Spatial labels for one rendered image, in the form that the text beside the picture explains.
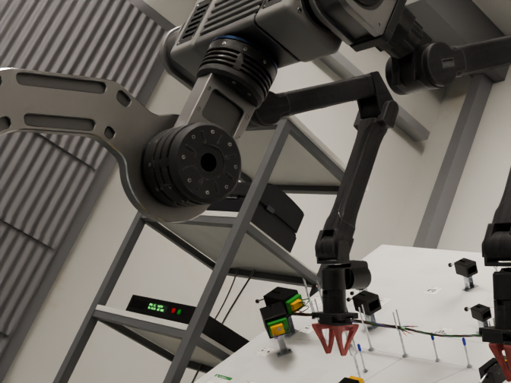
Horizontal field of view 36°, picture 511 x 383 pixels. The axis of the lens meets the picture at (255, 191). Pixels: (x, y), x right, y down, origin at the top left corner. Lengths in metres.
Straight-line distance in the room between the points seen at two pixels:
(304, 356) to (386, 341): 0.24
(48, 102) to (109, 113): 0.11
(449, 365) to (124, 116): 1.17
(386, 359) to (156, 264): 2.20
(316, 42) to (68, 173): 2.75
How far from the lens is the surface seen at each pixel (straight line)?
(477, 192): 5.04
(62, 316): 4.04
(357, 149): 1.98
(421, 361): 2.23
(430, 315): 2.44
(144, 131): 1.43
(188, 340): 2.46
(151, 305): 2.70
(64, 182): 3.99
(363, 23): 1.31
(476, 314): 2.28
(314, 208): 4.87
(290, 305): 2.42
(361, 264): 1.96
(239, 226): 2.55
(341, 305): 1.90
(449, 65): 1.42
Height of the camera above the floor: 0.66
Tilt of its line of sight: 20 degrees up
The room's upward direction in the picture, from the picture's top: 24 degrees clockwise
